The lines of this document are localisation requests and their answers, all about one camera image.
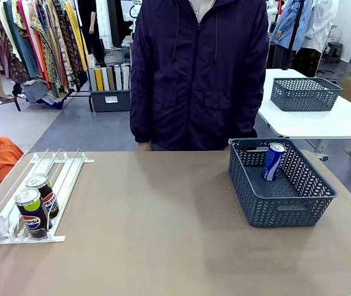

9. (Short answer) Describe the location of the grey fabric roll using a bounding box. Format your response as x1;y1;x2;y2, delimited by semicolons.
88;67;97;92

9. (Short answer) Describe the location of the white fabric roll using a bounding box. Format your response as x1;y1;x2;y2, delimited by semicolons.
101;66;110;91
121;64;131;91
114;64;123;91

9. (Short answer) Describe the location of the white shirt on mannequin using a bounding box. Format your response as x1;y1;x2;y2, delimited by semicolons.
301;0;339;53

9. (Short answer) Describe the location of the grey plastic lattice basket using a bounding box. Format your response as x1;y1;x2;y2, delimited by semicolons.
270;77;343;112
228;138;339;228

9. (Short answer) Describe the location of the person's right forearm navy sleeve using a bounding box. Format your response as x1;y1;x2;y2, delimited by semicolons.
130;92;155;145

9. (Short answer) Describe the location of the person's left forearm navy sleeve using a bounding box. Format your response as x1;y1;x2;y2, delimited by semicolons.
236;86;270;139

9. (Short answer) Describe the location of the brown fabric roll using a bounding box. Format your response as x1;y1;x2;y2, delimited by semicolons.
107;66;116;91

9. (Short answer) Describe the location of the black stand pole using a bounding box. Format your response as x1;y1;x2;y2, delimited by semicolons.
281;0;305;71

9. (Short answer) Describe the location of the dark patterned skirt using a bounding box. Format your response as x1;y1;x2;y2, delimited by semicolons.
292;47;321;78

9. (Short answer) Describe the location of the grey plastic stool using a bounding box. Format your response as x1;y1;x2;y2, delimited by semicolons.
328;41;344;64

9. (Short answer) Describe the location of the white bare mannequin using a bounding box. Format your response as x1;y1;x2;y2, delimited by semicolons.
266;0;279;24

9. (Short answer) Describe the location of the rack of colourful clothes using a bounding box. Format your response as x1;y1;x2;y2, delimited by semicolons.
0;0;89;102

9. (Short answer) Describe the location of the white side table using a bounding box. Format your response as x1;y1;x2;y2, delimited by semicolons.
257;68;351;155

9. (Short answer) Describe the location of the yellow fabric roll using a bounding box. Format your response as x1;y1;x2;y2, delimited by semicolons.
95;67;104;92

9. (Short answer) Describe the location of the person in navy jacket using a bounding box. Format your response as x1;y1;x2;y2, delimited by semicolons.
129;0;270;151

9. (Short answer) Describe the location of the black Pepsi can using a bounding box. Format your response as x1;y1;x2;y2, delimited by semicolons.
25;173;60;220
14;187;53;240

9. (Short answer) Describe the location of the white wire can dispenser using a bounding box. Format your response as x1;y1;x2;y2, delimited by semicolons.
0;147;96;246

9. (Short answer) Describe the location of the grey storage bin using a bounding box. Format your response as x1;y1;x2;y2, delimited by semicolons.
88;89;131;113

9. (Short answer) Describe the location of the pile of folded fabrics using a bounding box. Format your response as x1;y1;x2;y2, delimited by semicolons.
22;78;71;109

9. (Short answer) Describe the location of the bystander in black clothes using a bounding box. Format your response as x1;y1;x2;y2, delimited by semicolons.
78;0;106;64

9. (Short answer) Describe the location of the blue white drink can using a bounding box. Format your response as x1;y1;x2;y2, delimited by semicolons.
260;142;287;182

